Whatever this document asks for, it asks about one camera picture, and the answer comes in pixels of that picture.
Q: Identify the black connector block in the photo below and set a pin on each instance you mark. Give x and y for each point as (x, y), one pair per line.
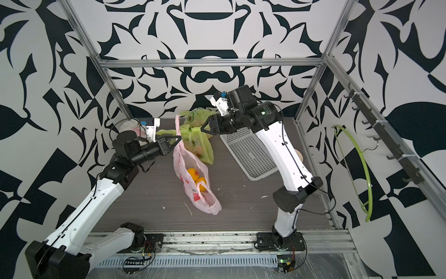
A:
(133, 264)

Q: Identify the yellow fruit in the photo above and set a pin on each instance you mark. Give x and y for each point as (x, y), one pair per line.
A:
(201, 184)
(194, 174)

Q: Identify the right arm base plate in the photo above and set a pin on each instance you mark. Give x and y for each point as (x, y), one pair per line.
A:
(272, 241)

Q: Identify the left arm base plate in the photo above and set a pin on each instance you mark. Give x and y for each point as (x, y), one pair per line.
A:
(147, 243)

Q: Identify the beige round perforated disc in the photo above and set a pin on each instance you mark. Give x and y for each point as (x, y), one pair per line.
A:
(299, 154)

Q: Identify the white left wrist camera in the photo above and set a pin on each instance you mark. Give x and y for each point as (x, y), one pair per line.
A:
(150, 127)

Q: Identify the black wall hook rail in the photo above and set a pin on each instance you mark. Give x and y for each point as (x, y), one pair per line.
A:
(387, 135)

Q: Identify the green circuit board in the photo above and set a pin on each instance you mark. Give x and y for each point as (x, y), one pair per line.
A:
(286, 264)

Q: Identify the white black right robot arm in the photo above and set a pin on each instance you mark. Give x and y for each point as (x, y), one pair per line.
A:
(239, 109)

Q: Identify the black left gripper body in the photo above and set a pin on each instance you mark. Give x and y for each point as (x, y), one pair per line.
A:
(151, 151)

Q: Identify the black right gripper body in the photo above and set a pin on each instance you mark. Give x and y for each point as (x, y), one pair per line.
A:
(231, 121)

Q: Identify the white plush bear pink shirt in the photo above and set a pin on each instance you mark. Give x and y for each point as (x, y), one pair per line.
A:
(133, 125)

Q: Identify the pink apple print plastic bag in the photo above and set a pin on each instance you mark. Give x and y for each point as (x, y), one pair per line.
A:
(207, 201)

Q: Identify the white perforated plastic basket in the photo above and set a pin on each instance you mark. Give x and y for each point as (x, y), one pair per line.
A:
(250, 153)

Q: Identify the green hoop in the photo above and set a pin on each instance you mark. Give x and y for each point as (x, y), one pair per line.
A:
(367, 207)

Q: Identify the green avocado print plastic bag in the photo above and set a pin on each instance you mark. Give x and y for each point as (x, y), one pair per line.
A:
(197, 117)

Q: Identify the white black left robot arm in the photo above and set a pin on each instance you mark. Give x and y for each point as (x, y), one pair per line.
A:
(63, 254)

